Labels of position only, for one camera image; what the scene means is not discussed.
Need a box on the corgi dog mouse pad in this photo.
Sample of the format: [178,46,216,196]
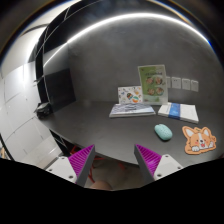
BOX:
[182,126,216,155]

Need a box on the grey blue flat book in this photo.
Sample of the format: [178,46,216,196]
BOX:
[109,103,155,118]

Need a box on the black monitor screen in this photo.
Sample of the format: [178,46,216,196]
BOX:
[37,69,76,112]

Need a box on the white wall socket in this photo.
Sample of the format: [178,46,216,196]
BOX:
[166,76,171,88]
[171,77,181,89]
[182,78,190,90]
[191,80,199,92]

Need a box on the green standing picture book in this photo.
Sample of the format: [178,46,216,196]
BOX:
[138,65,168,105]

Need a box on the white colourful standing card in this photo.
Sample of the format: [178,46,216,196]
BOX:
[118,86,142,104]

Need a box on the teal computer mouse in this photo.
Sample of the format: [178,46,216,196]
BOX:
[154,124,173,141]

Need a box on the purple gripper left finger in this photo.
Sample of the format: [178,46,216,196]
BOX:
[46,144,96,185]

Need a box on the white book blue band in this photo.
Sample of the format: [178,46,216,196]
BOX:
[158,103,199,123]

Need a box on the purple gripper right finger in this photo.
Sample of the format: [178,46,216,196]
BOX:
[133,143,184,185]

